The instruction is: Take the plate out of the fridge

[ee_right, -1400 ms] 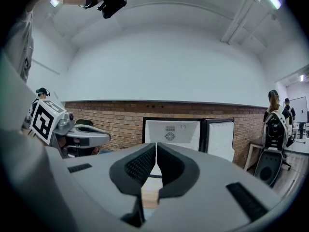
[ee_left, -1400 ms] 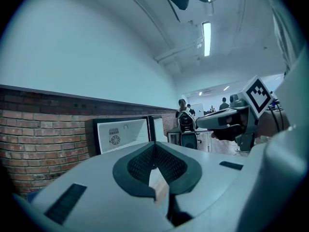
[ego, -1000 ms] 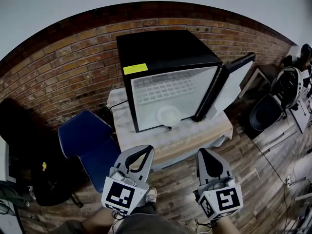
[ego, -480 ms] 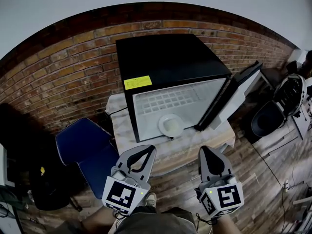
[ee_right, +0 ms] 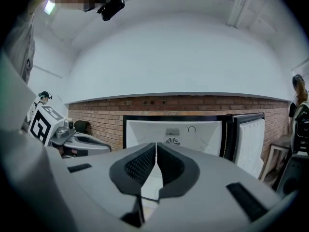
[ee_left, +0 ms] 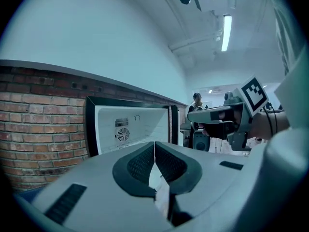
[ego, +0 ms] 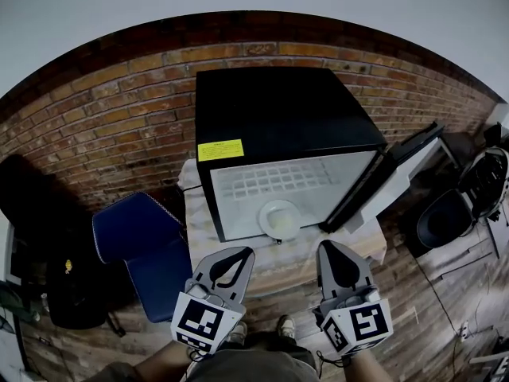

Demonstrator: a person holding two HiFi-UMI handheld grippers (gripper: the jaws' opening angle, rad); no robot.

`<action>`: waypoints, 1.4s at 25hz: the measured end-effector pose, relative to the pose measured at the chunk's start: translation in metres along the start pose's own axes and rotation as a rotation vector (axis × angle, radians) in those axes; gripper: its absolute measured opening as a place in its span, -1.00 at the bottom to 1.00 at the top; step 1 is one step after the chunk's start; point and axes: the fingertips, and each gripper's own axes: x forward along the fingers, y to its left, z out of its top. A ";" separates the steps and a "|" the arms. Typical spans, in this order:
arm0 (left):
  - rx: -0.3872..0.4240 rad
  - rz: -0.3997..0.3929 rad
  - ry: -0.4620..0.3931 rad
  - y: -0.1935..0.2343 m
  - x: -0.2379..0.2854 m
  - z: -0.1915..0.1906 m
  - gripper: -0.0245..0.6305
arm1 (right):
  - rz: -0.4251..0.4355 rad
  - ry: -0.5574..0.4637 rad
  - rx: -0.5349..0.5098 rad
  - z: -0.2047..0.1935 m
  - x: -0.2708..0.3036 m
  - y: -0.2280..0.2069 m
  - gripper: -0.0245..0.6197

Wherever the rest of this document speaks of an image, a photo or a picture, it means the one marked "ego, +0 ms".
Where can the white power strip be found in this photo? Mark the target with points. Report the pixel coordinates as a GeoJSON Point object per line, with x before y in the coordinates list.
{"type": "Point", "coordinates": [464, 330]}

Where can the black mini fridge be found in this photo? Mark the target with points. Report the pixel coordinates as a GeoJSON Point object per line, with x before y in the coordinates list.
{"type": "Point", "coordinates": [278, 114]}

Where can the person's left forearm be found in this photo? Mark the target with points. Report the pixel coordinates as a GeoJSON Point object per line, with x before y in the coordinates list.
{"type": "Point", "coordinates": [163, 364]}

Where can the person's right shoe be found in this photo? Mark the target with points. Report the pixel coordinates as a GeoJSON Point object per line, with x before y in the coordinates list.
{"type": "Point", "coordinates": [286, 326]}

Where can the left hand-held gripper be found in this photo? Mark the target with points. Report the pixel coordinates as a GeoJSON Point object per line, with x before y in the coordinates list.
{"type": "Point", "coordinates": [199, 320]}

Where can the yellow charm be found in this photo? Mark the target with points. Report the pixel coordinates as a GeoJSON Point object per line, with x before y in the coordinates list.
{"type": "Point", "coordinates": [68, 266]}

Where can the blue chair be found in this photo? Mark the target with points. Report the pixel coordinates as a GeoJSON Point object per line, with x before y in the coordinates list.
{"type": "Point", "coordinates": [151, 253]}

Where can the person's right forearm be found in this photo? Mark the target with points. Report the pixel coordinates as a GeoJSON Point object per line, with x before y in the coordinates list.
{"type": "Point", "coordinates": [370, 368]}

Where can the person's left shoe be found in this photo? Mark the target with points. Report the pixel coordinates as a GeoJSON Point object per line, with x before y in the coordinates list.
{"type": "Point", "coordinates": [238, 332]}

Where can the person's shoe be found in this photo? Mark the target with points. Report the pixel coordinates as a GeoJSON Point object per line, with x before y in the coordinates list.
{"type": "Point", "coordinates": [286, 326]}
{"type": "Point", "coordinates": [238, 332]}

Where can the white plate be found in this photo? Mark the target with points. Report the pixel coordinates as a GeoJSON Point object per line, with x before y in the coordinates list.
{"type": "Point", "coordinates": [265, 223]}

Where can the beige tablecloth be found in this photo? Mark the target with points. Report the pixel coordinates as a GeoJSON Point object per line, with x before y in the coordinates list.
{"type": "Point", "coordinates": [286, 257]}

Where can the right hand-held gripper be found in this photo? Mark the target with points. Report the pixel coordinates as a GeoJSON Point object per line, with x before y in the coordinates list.
{"type": "Point", "coordinates": [366, 324]}

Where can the yellow sticker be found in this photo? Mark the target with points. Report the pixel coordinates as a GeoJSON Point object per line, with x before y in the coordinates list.
{"type": "Point", "coordinates": [220, 150]}

